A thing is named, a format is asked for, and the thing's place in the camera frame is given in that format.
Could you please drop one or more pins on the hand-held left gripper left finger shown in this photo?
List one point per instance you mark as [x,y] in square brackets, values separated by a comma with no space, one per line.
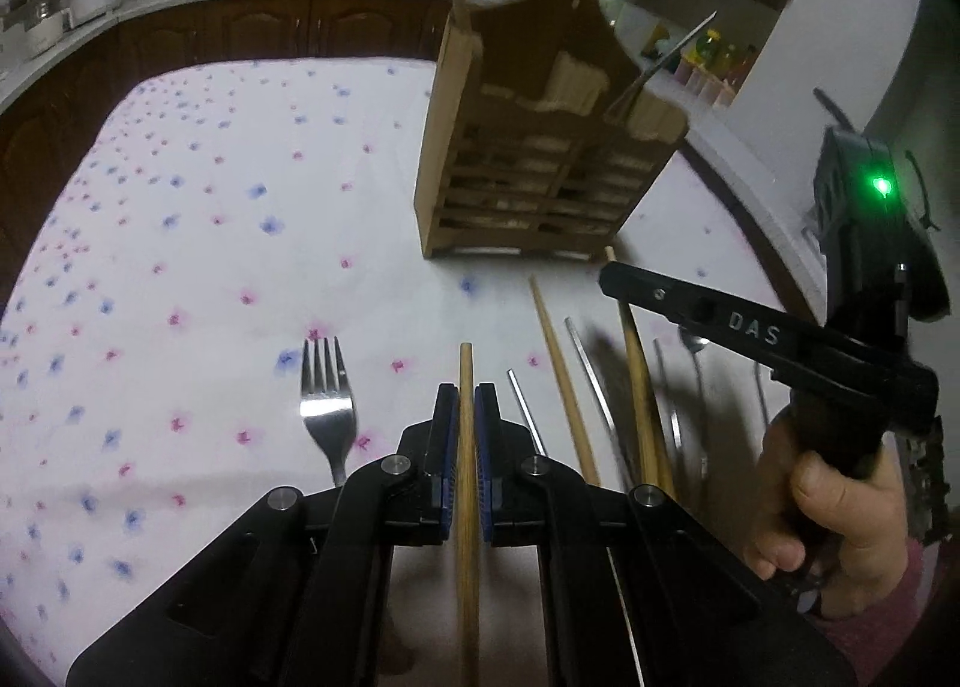
[450,447]

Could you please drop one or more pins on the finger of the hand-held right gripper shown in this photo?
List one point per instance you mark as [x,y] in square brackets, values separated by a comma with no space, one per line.
[735,323]

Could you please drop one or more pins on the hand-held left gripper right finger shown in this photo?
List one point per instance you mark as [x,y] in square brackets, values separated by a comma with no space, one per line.
[484,462]

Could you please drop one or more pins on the steel spoon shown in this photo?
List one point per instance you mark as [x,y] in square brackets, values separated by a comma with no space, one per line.
[694,342]

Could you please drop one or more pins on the wooden utensil holder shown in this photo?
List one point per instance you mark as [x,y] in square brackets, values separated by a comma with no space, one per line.
[510,192]

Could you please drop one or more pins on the person's right forearm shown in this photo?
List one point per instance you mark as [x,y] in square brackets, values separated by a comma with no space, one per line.
[885,612]

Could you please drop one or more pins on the person's right hand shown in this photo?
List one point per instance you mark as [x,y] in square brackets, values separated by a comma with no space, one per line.
[840,507]

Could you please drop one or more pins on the metal chopstick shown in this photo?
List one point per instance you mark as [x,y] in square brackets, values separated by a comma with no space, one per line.
[525,409]
[664,387]
[589,368]

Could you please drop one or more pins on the steel fork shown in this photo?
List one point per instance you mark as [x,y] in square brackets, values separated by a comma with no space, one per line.
[328,417]

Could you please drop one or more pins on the dark sauce bottle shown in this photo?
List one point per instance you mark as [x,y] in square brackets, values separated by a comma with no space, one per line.
[746,64]

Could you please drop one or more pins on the pink spice container set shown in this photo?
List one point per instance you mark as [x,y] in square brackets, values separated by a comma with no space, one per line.
[705,83]

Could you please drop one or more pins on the orange sauce bottle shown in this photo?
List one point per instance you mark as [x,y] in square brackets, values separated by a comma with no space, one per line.
[729,55]

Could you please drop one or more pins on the green bottle with yellow cap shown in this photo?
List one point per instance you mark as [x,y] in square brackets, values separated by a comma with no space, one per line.
[709,46]

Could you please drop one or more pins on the brown lower kitchen cabinets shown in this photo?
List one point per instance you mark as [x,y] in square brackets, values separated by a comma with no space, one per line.
[262,27]

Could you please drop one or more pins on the white kitchen countertop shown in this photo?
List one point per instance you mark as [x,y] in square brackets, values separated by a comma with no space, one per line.
[150,1]

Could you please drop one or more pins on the small white electric pot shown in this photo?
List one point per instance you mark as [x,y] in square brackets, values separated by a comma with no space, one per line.
[45,12]

